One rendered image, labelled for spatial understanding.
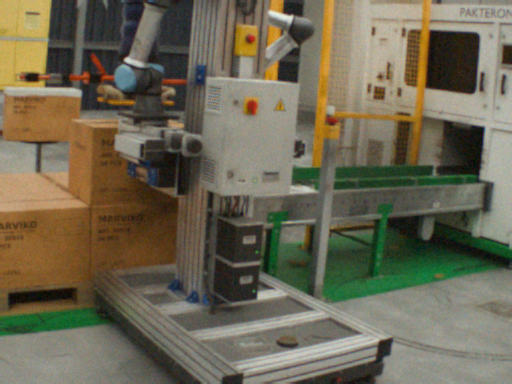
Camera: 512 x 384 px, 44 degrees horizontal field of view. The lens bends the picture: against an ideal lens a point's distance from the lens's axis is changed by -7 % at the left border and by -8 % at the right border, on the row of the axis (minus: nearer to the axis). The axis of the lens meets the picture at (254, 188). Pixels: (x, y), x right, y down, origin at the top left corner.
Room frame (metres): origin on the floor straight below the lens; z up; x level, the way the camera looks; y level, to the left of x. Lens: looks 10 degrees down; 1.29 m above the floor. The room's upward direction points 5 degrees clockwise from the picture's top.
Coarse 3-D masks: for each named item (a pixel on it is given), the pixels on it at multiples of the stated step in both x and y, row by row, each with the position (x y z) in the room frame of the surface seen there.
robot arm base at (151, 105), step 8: (144, 96) 3.06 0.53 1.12; (152, 96) 3.06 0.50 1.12; (160, 96) 3.10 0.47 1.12; (136, 104) 3.07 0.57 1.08; (144, 104) 3.06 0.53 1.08; (152, 104) 3.05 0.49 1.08; (160, 104) 3.08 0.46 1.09; (136, 112) 3.05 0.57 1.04; (144, 112) 3.04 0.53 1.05; (152, 112) 3.05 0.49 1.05; (160, 112) 3.07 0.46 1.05
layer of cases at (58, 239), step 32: (0, 192) 3.38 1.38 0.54; (32, 192) 3.45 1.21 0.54; (64, 192) 3.53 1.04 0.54; (0, 224) 2.97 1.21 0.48; (32, 224) 3.06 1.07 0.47; (64, 224) 3.16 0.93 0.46; (96, 224) 3.26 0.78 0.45; (128, 224) 3.37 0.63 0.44; (160, 224) 3.47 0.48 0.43; (0, 256) 2.97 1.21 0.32; (32, 256) 3.06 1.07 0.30; (64, 256) 3.16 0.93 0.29; (96, 256) 3.26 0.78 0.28; (128, 256) 3.37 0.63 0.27; (160, 256) 3.48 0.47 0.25; (0, 288) 2.96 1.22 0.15
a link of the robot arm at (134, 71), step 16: (144, 0) 2.92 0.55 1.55; (160, 0) 2.88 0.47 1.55; (176, 0) 2.96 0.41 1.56; (144, 16) 2.92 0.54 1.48; (160, 16) 2.93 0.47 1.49; (144, 32) 2.92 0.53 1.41; (144, 48) 2.93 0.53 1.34; (128, 64) 2.93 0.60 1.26; (144, 64) 2.96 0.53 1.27; (128, 80) 2.92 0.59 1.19; (144, 80) 2.99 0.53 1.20
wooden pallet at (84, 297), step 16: (16, 288) 3.01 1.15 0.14; (32, 288) 3.06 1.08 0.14; (48, 288) 3.11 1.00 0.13; (80, 288) 3.21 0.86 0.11; (0, 304) 2.96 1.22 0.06; (16, 304) 3.09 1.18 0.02; (32, 304) 3.13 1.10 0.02; (48, 304) 3.16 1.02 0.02; (64, 304) 3.19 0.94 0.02; (80, 304) 3.21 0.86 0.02
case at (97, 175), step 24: (72, 120) 3.55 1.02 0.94; (96, 120) 3.59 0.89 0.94; (72, 144) 3.53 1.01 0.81; (96, 144) 3.26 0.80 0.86; (72, 168) 3.52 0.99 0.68; (96, 168) 3.26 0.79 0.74; (120, 168) 3.34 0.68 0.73; (72, 192) 3.50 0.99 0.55; (96, 192) 3.27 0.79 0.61; (120, 192) 3.34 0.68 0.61; (144, 192) 3.41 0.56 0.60
